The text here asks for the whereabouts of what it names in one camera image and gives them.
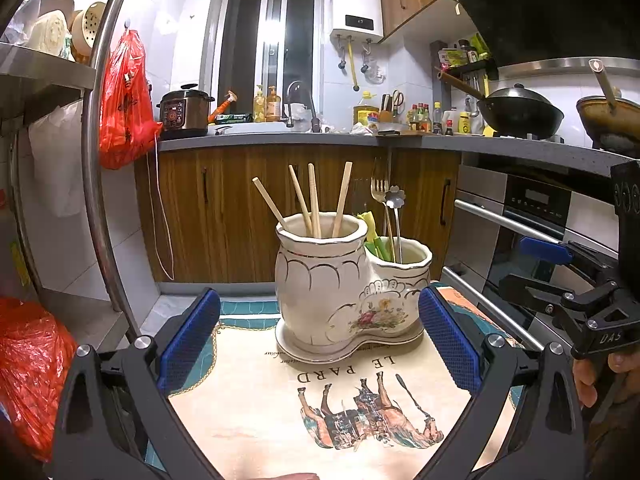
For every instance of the yellow dish soap bottle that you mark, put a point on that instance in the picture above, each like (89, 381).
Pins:
(259, 105)

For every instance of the hanging red plastic bag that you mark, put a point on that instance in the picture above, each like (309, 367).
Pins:
(125, 110)

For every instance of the orange spray bottle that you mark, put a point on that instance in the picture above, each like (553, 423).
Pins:
(222, 107)

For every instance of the white floral ceramic holder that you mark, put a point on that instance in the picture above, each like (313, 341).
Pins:
(320, 300)

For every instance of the brown frying pan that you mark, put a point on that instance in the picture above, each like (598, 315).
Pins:
(607, 110)

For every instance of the black wok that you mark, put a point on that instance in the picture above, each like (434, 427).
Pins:
(520, 112)

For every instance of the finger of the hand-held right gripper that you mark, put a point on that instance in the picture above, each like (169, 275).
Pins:
(535, 291)
(545, 250)

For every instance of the orange dish soap bottle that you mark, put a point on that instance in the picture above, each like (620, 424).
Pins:
(273, 104)

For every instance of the white round package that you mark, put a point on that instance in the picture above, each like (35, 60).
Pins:
(50, 32)

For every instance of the white wall water heater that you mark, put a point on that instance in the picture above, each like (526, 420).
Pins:
(356, 7)

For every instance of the red mesh plastic bag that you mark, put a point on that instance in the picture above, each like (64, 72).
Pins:
(30, 375)

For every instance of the wooden chopstick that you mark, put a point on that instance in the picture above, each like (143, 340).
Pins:
(314, 200)
(342, 200)
(270, 205)
(300, 200)

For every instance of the black wall spice rack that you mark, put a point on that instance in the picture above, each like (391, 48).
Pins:
(465, 62)

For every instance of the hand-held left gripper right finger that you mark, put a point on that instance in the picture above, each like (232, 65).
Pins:
(450, 345)

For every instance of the green plastic spoon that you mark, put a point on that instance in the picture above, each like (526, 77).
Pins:
(381, 249)

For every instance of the green flat package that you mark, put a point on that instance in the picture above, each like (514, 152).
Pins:
(234, 118)

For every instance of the yellow cooking oil bottle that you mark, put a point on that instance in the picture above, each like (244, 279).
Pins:
(366, 112)

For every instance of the grey kitchen countertop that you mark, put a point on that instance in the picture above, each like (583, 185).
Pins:
(300, 140)

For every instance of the clear plastic bag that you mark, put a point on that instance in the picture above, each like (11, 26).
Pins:
(22, 17)

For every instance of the person's right hand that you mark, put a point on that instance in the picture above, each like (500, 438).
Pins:
(585, 380)

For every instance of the stainless steel built-in oven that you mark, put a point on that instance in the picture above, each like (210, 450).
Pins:
(525, 210)

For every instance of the black range hood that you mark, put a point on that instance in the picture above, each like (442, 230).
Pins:
(545, 10)

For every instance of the kitchen window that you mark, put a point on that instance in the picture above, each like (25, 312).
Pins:
(265, 40)

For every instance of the white plastic bag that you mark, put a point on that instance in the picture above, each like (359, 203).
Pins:
(55, 160)

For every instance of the wooden base cabinets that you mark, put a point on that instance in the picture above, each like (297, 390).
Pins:
(225, 220)

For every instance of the black kitchen faucet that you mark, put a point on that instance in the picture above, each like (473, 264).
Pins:
(300, 105)

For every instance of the gold metal fork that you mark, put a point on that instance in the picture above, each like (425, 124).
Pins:
(378, 191)

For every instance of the cream plastic colander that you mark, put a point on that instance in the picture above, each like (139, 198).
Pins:
(90, 25)

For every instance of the silver metal spoon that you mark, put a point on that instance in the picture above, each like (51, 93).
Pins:
(396, 230)

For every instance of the stainless steel shelf rack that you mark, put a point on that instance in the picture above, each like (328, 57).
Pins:
(97, 185)

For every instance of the black electric pressure cooker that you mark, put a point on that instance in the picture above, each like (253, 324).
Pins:
(182, 112)

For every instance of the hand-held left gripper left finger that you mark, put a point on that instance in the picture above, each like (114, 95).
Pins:
(192, 340)

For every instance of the printed horse table mat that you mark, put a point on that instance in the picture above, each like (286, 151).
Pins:
(260, 410)

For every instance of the knife block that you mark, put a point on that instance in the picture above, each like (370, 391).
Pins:
(386, 107)

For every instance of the kitchen scissors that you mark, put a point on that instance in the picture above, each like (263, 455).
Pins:
(397, 97)

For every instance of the row of condiment bottles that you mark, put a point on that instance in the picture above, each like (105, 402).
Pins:
(422, 119)

